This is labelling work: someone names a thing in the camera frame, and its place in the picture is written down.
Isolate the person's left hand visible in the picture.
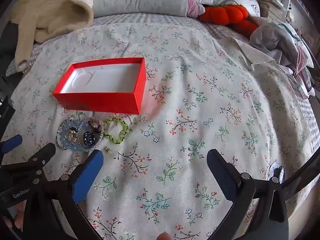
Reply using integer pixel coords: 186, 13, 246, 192
2, 202, 26, 231

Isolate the orange plush pumpkin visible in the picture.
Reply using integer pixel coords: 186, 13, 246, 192
197, 2, 259, 36

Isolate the clear beaded bracelet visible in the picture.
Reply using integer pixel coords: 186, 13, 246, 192
75, 116, 105, 152

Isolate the striped cushion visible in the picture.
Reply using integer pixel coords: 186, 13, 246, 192
294, 39, 315, 77

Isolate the floral bed blanket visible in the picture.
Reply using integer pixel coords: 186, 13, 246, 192
0, 14, 318, 240

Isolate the stack of books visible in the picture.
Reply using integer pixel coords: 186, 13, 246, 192
257, 0, 286, 20

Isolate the beige knitted sweater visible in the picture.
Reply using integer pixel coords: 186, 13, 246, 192
9, 0, 94, 67

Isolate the grey crumpled cloth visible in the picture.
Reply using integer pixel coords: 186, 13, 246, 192
249, 20, 300, 67

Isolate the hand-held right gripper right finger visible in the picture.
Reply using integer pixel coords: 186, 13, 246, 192
207, 149, 289, 240

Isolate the blue beaded bracelet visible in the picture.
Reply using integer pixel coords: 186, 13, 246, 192
55, 118, 85, 150

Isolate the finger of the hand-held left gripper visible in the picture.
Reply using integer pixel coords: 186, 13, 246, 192
0, 142, 56, 184
0, 134, 23, 157

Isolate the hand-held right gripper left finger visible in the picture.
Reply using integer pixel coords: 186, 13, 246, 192
24, 149, 104, 240

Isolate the red cardboard box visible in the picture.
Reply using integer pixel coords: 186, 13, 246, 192
52, 57, 147, 115

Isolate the gold ring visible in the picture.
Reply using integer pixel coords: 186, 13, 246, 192
65, 127, 78, 141

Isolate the green beaded bracelet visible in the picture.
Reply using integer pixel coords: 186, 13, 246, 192
103, 117, 129, 145

